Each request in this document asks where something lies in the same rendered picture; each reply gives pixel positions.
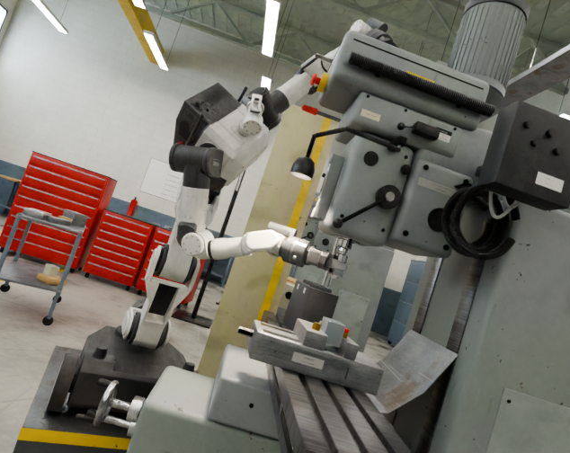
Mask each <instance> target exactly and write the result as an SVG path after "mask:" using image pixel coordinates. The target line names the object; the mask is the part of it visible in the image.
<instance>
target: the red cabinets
mask: <svg viewBox="0 0 570 453"><path fill-rule="evenodd" d="M116 184H117V181H116V180H114V179H112V178H111V177H109V176H106V175H103V174H100V173H96V172H93V171H90V170H87V169H85V168H83V167H80V166H77V165H74V164H70V163H67V162H64V161H61V160H58V159H56V158H53V157H50V156H47V155H43V154H41V153H38V152H35V151H32V154H31V158H30V160H29V163H28V165H27V167H26V170H25V173H24V175H23V178H22V181H21V184H20V186H19V189H18V191H17V193H16V196H15V198H14V201H13V205H12V207H11V209H10V212H9V215H8V217H7V220H6V222H5V224H4V228H3V231H2V234H1V235H0V247H1V248H0V253H2V252H3V250H4V247H5V245H6V242H7V239H8V237H9V235H10V232H11V230H12V227H13V223H14V221H15V219H16V214H17V213H22V212H23V210H24V208H34V209H39V210H42V211H45V212H48V213H51V214H52V215H51V216H53V217H56V218H58V216H62V215H63V213H64V210H65V209H69V210H73V211H75V212H78V213H81V214H83V215H86V216H88V219H87V221H86V228H85V231H84V232H83V235H82V238H81V240H80V243H79V246H78V247H77V250H76V255H75V257H74V260H73V262H72V264H71V267H70V268H71V269H70V271H69V272H70V273H73V271H74V269H78V270H82V268H83V267H84V268H83V271H85V272H86V274H85V277H86V278H88V277H89V275H90V273H91V274H93V275H96V276H100V277H103V278H105V279H108V280H113V281H116V282H119V283H121V284H125V285H128V286H127V287H126V290H127V291H129V289H130V287H133V286H134V288H136V289H138V295H141V293H142V291H145V292H147V289H146V281H145V276H146V273H147V268H148V265H149V262H150V259H151V256H152V254H153V251H154V250H155V249H156V248H157V247H158V246H159V245H161V246H163V244H167V243H168V241H169V238H170V235H171V233H172V231H173V230H172V229H169V228H164V227H162V226H159V225H156V224H153V223H150V222H147V221H145V220H142V219H139V218H134V217H131V216H128V215H125V214H122V213H120V212H117V211H113V210H109V209H107V208H108V207H109V204H110V201H111V197H112V194H113V192H114V189H115V187H116ZM28 221H29V220H28V219H25V218H21V220H20V223H19V225H18V227H17V230H16V232H15V235H14V237H13V241H12V243H11V246H10V249H9V250H13V251H16V252H17V250H18V247H19V244H20V242H21V240H22V236H23V233H24V230H25V228H26V226H27V223H28ZM76 237H77V234H76V233H73V232H69V231H66V230H63V229H60V228H56V227H53V226H47V225H44V224H41V223H38V222H34V221H32V223H31V227H30V230H29V232H28V235H27V237H26V239H25V242H24V244H23V247H22V250H21V253H24V254H28V255H30V256H33V257H37V258H40V259H43V260H46V261H49V262H54V263H57V264H61V265H64V266H67V261H68V258H69V256H70V254H71V251H72V249H73V246H74V243H75V240H76ZM206 260H207V259H204V260H203V259H200V270H199V273H198V276H197V278H196V280H195V283H194V285H193V288H192V290H191V292H190V293H189V295H188V296H187V297H186V298H185V299H184V300H183V301H182V302H181V303H180V304H179V305H178V306H177V308H179V309H180V307H181V305H186V306H187V305H188V303H189V302H191V301H192V300H193V297H194V294H195V291H196V288H197V287H198V284H199V281H200V276H201V274H202V271H203V268H204V265H205V262H206Z"/></svg>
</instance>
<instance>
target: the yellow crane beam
mask: <svg viewBox="0 0 570 453"><path fill-rule="evenodd" d="M118 2H119V4H120V6H121V8H122V10H123V12H124V13H125V15H126V17H127V19H128V20H129V23H130V25H131V27H132V29H133V31H134V32H135V34H136V36H137V37H138V40H139V42H140V44H141V46H142V48H143V50H144V51H145V52H146V54H147V57H148V59H149V61H150V62H151V63H154V64H156V65H158V63H157V61H156V58H155V56H154V54H153V52H152V50H151V48H150V46H149V44H148V42H147V39H146V37H145V35H144V33H143V30H147V31H151V32H153V33H155V35H156V39H157V41H158V44H159V46H160V48H161V50H162V52H163V54H164V53H165V50H164V48H163V46H162V43H161V41H160V39H159V37H158V35H157V32H156V29H155V26H154V24H153V23H152V20H151V18H150V15H149V13H148V11H147V9H144V8H141V7H138V6H136V5H134V3H133V1H132V0H118Z"/></svg>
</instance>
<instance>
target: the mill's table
mask: <svg viewBox="0 0 570 453"><path fill-rule="evenodd" d="M283 319H284V315H279V314H277V315H276V316H274V313H273V312H270V311H267V310H264V312H263V317H262V320H261V322H264V323H266V324H272V325H275V326H278V327H281V328H284V329H287V330H290V329H289V328H288V326H287V325H285V323H284V322H283ZM290 331H291V330H290ZM265 364H266V369H267V375H268V380H269V385H270V390H271V396H272V406H273V411H274V416H275V421H276V427H277V432H278V437H279V443H280V448H281V453H412V451H411V450H410V449H409V448H408V447H407V446H406V444H405V443H404V442H403V441H402V440H401V438H400V437H399V436H398V434H397V433H396V432H395V430H394V429H393V428H392V427H391V425H390V424H389V423H388V422H387V420H386V419H385V418H384V416H383V415H382V414H381V412H380V411H379V410H378V408H377V407H376V406H375V405H374V404H373V403H372V402H371V401H370V399H369V398H368V396H367V395H366V394H365V393H364V392H361V391H359V390H355V389H352V388H349V387H346V386H340V385H337V384H335V383H331V382H328V381H324V380H322V379H319V378H315V377H310V376H307V375H304V374H300V373H298V372H294V371H291V370H288V369H283V368H279V367H276V366H273V365H270V364H267V363H265Z"/></svg>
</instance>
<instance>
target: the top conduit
mask: <svg viewBox="0 0 570 453"><path fill-rule="evenodd" d="M348 64H352V65H354V66H357V67H359V68H361V69H365V70H368V71H370V72H371V73H372V72H373V74H374V73H375V76H376V77H380V76H383V77H385V78H388V79H390V80H392V81H396V82H399V83H400V84H403V85H407V86H409V87H412V88H414V89H417V90H419V91H421V92H425V93H427V94H429V95H432V96H436V97H438V98H440V99H443V100H445V101H447V102H451V103H454V104H456V107H458V108H460V107H464V108H466V109H470V110H472V111H474V112H476V113H480V114H482V115H484V116H487V117H491V116H492V115H493V114H494V111H495V106H493V105H491V104H489V103H487V102H482V101H480V100H478V99H475V98H473V97H470V96H468V95H465V94H463V93H460V92H456V91H454V90H452V89H449V88H448V87H447V88H446V87H444V86H442V85H440V84H435V83H433V82H431V81H429V80H428V81H427V80H425V79H423V78H421V77H419V76H415V75H412V74H410V73H408V72H407V73H406V72H405V71H402V70H400V69H396V68H394V67H391V66H389V65H387V64H385V63H384V64H383V63H381V62H378V61H377V60H376V61H375V59H374V60H373V59H371V58H367V57H365V56H363V55H361V54H358V53H355V52H353V51H352V52H351V55H350V56H349V59H348Z"/></svg>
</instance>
